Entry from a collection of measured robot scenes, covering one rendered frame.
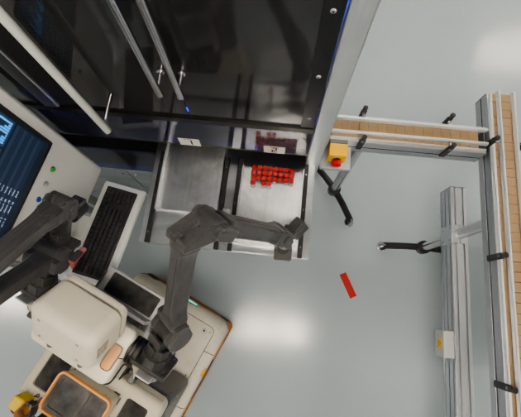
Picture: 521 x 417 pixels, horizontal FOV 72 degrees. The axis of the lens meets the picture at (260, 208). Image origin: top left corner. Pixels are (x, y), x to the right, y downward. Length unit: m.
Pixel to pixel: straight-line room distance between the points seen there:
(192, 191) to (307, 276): 1.09
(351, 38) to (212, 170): 0.88
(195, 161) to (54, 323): 0.85
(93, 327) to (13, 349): 1.78
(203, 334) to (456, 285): 1.32
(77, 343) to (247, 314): 1.42
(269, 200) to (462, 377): 1.19
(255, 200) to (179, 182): 0.34
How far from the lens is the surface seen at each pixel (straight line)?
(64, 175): 1.59
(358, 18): 0.86
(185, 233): 0.84
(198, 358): 2.10
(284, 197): 1.51
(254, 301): 2.33
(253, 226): 0.99
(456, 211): 2.07
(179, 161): 1.61
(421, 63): 3.13
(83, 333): 1.05
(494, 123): 1.86
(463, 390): 2.02
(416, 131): 1.69
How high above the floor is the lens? 2.33
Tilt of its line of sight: 75 degrees down
